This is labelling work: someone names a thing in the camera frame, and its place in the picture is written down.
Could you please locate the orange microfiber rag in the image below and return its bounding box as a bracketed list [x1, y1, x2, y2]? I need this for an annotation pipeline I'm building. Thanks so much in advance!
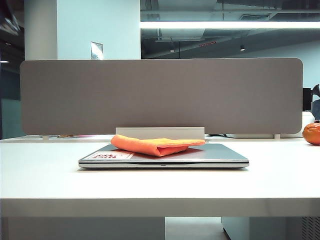
[110, 134, 206, 158]

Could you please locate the grey Dell laptop with sticker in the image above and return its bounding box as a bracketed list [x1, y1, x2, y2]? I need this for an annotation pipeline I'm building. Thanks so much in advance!
[78, 142, 250, 170]

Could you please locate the grey fabric desk divider panel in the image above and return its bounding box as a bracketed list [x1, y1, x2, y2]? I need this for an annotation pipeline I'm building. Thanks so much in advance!
[19, 57, 304, 136]

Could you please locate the framed notice on pillar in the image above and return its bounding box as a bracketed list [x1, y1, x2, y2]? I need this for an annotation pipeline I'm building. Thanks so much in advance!
[90, 41, 104, 61]

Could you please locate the long ceiling light strip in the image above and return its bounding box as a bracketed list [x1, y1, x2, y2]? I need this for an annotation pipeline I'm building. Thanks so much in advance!
[139, 20, 320, 30]

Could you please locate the black monitor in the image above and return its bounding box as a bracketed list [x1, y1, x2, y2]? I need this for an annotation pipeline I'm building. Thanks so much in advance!
[302, 84, 320, 112]

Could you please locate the orange tangerine fruit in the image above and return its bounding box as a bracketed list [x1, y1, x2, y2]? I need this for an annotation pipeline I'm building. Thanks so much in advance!
[302, 122, 320, 146]

